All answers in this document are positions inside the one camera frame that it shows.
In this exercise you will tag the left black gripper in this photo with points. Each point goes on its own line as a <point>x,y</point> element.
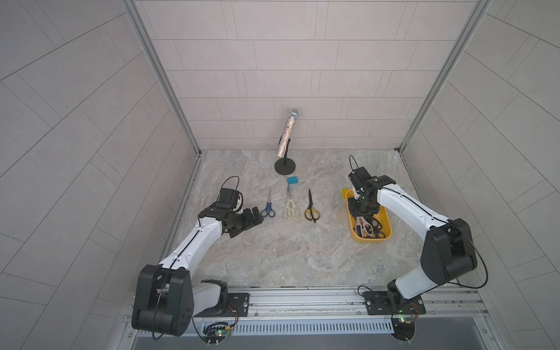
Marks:
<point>248,220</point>

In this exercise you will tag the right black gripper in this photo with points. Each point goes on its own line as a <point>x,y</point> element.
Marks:
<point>370,211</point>

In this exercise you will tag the yellow storage box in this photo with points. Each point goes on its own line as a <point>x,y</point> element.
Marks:
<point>382,216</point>

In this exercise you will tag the blue handled scissors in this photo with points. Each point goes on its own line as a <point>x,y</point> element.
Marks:
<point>268,210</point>

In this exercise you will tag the black yellow scissors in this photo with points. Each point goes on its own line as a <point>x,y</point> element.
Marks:
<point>311,213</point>

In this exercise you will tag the beige kitchen scissors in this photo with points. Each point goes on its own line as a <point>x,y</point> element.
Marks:
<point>290,211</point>

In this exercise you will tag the pink kitchen scissors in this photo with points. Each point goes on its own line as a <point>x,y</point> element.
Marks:
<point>362,228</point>

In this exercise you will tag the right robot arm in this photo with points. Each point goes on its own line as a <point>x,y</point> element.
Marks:
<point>448,251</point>

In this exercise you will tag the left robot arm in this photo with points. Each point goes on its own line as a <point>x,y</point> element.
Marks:
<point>166,300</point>

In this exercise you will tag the teal sponge block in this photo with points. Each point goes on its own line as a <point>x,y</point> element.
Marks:
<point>292,180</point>

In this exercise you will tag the black microphone stand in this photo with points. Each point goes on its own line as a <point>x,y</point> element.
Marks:
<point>285,165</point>

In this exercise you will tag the glitter microphone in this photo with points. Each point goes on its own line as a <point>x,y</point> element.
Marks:
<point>293,115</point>

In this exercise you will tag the left circuit board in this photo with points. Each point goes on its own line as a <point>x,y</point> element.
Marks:
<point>217,332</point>

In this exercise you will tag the circuit board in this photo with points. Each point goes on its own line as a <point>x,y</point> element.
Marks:
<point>217,332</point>
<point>404,331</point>

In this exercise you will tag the right circuit board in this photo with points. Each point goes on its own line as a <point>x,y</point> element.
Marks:
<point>404,331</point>

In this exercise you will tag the black handled scissors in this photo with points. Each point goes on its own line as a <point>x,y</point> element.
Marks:
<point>377,227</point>

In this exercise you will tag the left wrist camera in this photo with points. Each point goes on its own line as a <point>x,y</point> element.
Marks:
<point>230,199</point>

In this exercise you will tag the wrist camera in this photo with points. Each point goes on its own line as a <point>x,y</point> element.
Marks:
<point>230,199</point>
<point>359,177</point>

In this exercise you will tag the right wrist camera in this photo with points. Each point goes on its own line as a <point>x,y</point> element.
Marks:
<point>359,177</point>

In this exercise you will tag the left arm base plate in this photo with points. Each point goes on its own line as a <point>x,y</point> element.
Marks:
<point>236,305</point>

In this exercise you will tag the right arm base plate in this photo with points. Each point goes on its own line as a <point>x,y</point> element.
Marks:
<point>379,303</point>

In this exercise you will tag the aluminium rail frame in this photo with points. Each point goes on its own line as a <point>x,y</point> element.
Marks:
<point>268,303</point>

